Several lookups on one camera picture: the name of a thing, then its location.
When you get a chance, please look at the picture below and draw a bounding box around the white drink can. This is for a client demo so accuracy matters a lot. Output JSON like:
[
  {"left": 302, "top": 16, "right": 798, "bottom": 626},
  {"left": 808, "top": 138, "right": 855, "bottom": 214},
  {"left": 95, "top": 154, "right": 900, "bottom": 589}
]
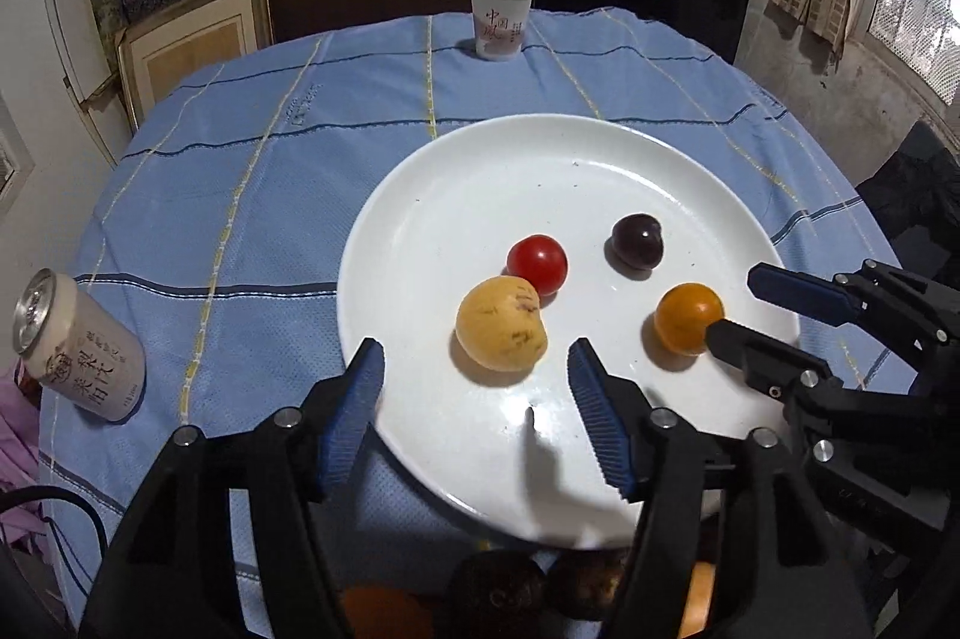
[{"left": 13, "top": 268, "right": 147, "bottom": 422}]

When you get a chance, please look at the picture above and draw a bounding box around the white door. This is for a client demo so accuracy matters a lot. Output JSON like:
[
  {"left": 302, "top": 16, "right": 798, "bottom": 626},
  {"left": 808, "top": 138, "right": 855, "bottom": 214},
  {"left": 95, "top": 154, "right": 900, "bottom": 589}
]
[{"left": 37, "top": 0, "right": 128, "bottom": 160}]

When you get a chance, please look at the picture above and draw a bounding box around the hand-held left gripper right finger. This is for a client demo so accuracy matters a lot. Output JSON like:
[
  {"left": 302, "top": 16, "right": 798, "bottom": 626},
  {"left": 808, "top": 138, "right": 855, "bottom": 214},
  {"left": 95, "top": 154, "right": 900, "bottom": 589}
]
[{"left": 566, "top": 339, "right": 875, "bottom": 639}]

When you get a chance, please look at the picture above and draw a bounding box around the black cloth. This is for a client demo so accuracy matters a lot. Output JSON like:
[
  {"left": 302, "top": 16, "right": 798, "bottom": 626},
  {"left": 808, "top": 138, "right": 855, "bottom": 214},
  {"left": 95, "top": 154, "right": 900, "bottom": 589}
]
[{"left": 855, "top": 121, "right": 960, "bottom": 291}]

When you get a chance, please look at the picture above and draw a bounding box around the orange mandarin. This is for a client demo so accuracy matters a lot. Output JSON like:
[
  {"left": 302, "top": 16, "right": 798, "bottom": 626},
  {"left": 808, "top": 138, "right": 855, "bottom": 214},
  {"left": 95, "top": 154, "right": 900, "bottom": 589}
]
[
  {"left": 675, "top": 560, "right": 717, "bottom": 639},
  {"left": 339, "top": 583, "right": 436, "bottom": 639}
]

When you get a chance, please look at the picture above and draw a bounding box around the red cherry tomato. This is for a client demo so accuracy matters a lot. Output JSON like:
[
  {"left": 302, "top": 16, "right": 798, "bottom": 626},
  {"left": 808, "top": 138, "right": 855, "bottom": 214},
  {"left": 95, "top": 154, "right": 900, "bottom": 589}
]
[{"left": 506, "top": 234, "right": 569, "bottom": 297}]

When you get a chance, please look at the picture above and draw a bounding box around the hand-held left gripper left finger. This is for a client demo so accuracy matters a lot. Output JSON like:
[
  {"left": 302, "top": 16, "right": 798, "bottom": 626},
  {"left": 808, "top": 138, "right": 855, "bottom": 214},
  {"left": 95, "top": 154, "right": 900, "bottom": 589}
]
[{"left": 79, "top": 337, "right": 387, "bottom": 639}]

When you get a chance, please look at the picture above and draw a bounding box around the framed wooden panel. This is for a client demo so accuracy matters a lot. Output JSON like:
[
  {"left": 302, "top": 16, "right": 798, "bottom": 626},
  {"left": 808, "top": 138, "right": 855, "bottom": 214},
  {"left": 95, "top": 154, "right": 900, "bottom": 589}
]
[{"left": 116, "top": 0, "right": 271, "bottom": 130}]

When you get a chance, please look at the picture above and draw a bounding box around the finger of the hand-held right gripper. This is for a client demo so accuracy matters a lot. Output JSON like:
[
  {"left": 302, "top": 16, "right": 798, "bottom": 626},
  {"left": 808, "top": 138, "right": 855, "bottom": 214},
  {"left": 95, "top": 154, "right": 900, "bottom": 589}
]
[
  {"left": 748, "top": 260, "right": 960, "bottom": 385},
  {"left": 705, "top": 318, "right": 846, "bottom": 409}
]

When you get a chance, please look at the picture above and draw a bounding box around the blue striped tablecloth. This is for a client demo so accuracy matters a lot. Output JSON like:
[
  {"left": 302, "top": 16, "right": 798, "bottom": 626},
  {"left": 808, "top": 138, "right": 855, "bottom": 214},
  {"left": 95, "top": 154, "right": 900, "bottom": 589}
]
[{"left": 39, "top": 9, "right": 912, "bottom": 625}]

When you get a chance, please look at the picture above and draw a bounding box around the orange yellow cherry tomato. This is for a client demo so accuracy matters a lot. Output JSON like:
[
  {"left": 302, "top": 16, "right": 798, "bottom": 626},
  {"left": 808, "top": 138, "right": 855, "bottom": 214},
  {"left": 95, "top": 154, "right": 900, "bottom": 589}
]
[{"left": 654, "top": 283, "right": 726, "bottom": 356}]

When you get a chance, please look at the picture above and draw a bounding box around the white printed paper cup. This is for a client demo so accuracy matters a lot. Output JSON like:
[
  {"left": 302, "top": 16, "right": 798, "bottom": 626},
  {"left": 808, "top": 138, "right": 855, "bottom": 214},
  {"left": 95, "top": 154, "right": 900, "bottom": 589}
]
[{"left": 469, "top": 0, "right": 536, "bottom": 64}]

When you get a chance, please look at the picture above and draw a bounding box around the black cable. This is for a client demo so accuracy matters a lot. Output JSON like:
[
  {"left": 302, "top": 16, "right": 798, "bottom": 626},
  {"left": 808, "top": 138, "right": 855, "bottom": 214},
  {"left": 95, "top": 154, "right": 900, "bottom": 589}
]
[{"left": 0, "top": 485, "right": 110, "bottom": 610}]

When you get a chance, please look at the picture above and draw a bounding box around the yellow loquat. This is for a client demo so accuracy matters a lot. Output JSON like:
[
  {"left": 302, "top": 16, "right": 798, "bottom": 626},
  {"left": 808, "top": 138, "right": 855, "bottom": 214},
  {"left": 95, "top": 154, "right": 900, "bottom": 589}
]
[{"left": 455, "top": 277, "right": 550, "bottom": 373}]

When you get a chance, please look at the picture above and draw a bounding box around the white oval plate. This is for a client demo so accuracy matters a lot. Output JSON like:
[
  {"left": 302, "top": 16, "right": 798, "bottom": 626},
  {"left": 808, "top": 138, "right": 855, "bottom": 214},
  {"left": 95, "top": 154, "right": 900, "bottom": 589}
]
[{"left": 339, "top": 114, "right": 802, "bottom": 550}]

